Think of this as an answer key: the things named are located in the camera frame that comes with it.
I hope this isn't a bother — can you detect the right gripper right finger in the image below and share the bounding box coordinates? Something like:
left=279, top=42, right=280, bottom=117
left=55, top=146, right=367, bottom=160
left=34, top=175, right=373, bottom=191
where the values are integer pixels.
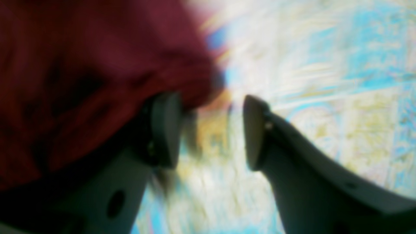
left=243, top=95, right=416, bottom=234

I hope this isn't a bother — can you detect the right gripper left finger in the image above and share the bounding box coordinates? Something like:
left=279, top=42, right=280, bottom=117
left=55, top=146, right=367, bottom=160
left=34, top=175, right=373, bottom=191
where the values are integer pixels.
left=1, top=92, right=183, bottom=234

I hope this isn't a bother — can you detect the dark red t-shirt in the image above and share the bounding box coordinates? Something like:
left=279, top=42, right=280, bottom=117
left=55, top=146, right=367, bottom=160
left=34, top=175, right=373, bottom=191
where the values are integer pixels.
left=0, top=0, right=224, bottom=190

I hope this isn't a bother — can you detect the patterned tablecloth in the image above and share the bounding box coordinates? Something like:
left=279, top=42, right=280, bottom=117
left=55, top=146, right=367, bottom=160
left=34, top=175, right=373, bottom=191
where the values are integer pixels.
left=132, top=0, right=415, bottom=234

